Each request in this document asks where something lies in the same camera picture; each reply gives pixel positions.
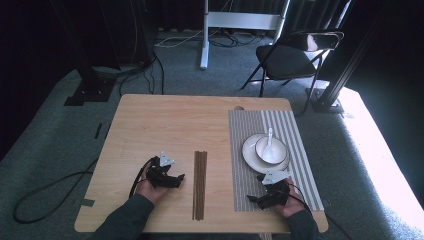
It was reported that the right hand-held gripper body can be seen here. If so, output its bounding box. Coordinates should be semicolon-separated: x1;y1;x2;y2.
258;169;292;211

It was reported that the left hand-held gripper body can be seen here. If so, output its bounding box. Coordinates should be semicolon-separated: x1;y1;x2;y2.
145;150;183;189

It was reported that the bundle of brown chopsticks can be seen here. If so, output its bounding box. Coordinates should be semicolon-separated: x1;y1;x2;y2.
192;150;209;222

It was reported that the white round plate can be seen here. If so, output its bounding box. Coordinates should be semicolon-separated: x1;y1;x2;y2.
241;133;291;175

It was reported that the person's left hand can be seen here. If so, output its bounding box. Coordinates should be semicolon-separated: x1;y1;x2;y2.
135;165;170;205

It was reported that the person's right hand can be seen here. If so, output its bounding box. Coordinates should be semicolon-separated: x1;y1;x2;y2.
273;178;306;219

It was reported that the grey striped placemat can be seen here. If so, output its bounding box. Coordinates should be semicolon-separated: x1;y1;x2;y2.
228;109;325;213

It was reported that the white ceramic spoon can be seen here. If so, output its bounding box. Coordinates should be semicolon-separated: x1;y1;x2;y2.
262;127;276;161

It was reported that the white bowl with dark rim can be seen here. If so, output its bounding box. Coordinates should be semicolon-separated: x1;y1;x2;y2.
254;134;288;166

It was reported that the black folding chair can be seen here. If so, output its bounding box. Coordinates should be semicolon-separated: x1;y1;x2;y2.
240;29;345;116

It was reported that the left hand-held gripper cable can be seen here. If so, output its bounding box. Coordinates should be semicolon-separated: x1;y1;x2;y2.
128;155;160;200

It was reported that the hand-held gripper cable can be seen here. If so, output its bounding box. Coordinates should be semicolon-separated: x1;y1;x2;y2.
128;155;160;200
284;179;354;240

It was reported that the right hand-held gripper cable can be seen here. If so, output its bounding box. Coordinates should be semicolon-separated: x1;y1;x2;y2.
284;179;354;240

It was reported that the bunch of black floor cables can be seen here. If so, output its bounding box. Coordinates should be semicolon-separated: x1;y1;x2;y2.
117;49;166;97

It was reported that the black aluminium post with base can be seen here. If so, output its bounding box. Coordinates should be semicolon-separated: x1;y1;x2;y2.
311;0;395;115

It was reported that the black stand with base plate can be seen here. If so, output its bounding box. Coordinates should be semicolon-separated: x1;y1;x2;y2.
49;0;118;107

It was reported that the black cable on floor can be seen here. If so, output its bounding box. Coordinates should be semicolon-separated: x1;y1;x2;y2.
12;158;100;225

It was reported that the white cable on floor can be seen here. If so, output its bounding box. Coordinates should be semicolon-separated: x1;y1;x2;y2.
154;28;205;49

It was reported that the white metal stand frame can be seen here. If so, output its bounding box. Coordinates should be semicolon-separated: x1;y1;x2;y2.
199;0;292;71

